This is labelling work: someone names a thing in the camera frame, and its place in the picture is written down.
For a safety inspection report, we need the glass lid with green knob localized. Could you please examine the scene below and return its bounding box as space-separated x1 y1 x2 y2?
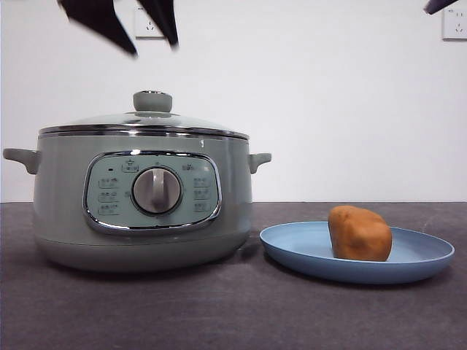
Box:
39 90 250 136

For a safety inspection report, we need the brown potato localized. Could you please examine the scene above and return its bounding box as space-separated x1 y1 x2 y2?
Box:
327 205 393 263

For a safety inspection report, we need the pale green electric steamer pot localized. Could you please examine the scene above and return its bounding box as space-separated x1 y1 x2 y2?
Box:
2 131 273 273

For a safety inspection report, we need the blue round plate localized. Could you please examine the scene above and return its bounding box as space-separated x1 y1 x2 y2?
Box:
259 220 455 284

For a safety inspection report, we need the white wall socket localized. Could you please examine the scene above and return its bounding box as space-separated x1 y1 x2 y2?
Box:
135 7 167 39
442 7 467 41

